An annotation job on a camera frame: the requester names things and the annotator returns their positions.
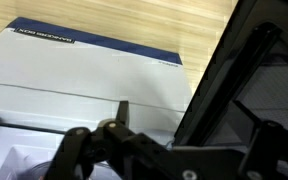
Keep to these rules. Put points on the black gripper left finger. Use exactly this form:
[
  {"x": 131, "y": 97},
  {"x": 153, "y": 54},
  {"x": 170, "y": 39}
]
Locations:
[{"x": 81, "y": 149}]

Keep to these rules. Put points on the black microwave oven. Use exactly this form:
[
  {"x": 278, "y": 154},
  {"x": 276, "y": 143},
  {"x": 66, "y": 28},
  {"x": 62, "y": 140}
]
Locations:
[{"x": 244, "y": 84}]

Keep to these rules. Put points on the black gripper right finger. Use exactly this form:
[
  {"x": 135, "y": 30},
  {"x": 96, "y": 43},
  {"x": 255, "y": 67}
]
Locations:
[{"x": 268, "y": 146}]

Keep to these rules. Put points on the white and blue bankers box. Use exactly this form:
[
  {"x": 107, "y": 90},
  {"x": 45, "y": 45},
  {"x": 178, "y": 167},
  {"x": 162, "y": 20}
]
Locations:
[{"x": 54, "y": 78}]

